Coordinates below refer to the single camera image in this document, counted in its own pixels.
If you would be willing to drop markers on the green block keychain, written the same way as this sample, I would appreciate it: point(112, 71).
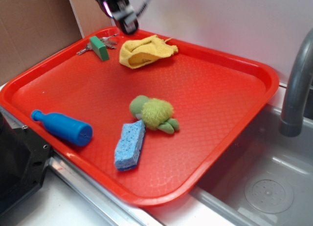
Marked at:
point(99, 48)

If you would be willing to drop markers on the red plastic tray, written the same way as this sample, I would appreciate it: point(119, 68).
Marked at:
point(214, 94)

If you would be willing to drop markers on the blue sponge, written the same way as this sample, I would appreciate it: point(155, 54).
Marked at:
point(128, 149)

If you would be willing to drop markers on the green plush toy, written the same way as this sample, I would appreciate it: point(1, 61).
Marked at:
point(155, 113)

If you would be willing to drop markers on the yellow cloth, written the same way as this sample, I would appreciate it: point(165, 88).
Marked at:
point(138, 53)

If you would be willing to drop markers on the brown cardboard panel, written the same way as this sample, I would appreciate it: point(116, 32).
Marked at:
point(31, 31)

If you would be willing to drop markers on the blue plastic bottle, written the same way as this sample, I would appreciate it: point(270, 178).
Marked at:
point(72, 130)

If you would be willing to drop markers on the grey faucet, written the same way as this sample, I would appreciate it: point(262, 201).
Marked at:
point(298, 100)

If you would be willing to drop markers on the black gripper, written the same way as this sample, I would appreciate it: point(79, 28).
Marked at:
point(124, 16)

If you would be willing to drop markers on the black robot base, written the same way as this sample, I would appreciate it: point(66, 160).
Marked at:
point(24, 157)

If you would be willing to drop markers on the grey sink basin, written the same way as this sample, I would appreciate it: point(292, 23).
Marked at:
point(263, 178)

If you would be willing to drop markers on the silver keys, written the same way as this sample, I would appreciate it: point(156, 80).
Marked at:
point(105, 40)

